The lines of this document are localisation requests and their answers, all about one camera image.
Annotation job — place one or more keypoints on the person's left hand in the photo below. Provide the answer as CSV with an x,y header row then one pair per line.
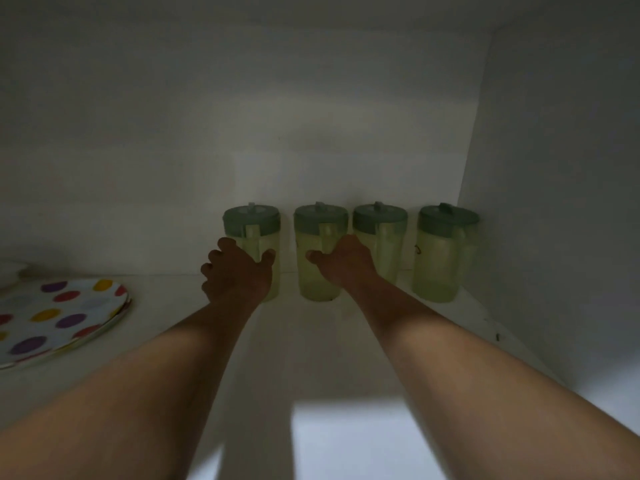
x,y
235,277

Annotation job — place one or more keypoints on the person's right hand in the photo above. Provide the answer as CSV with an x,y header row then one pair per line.
x,y
350,264

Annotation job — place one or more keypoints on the person's right thumb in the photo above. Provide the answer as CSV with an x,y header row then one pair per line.
x,y
316,256

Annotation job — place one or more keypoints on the person's left thumb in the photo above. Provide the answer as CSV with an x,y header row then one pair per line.
x,y
266,257

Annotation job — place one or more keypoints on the green lidded clear plastic jar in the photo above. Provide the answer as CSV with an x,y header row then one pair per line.
x,y
320,218
250,219
381,220
442,264

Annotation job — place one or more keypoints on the person's right forearm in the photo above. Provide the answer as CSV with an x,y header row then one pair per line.
x,y
475,384

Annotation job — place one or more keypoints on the person's left forearm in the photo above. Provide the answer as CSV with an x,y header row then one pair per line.
x,y
150,389

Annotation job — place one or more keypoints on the white cabinet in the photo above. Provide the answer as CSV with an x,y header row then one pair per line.
x,y
350,119

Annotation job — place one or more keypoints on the polka dot plate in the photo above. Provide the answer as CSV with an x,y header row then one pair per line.
x,y
55,319

